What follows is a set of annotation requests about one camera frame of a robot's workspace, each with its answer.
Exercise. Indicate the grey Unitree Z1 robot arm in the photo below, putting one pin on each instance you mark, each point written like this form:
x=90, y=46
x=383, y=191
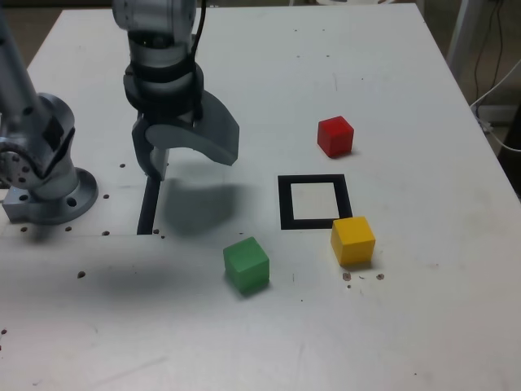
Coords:
x=45, y=134

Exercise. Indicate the black tape strip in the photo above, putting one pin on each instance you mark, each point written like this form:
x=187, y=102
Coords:
x=146, y=212

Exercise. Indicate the green cube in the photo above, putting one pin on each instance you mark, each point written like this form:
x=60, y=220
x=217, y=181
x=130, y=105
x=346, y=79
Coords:
x=246, y=264

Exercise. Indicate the black tape square outline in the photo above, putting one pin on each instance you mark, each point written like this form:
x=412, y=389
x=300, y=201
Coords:
x=285, y=203

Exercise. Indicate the yellow cube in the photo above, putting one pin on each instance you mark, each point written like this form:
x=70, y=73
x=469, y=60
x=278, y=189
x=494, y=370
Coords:
x=352, y=242

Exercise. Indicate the red cube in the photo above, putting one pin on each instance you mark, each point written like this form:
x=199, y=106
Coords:
x=334, y=136

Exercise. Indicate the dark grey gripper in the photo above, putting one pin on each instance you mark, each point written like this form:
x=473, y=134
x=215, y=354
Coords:
x=167, y=118

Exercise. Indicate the white frame post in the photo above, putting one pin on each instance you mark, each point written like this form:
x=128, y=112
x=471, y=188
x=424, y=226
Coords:
x=462, y=28

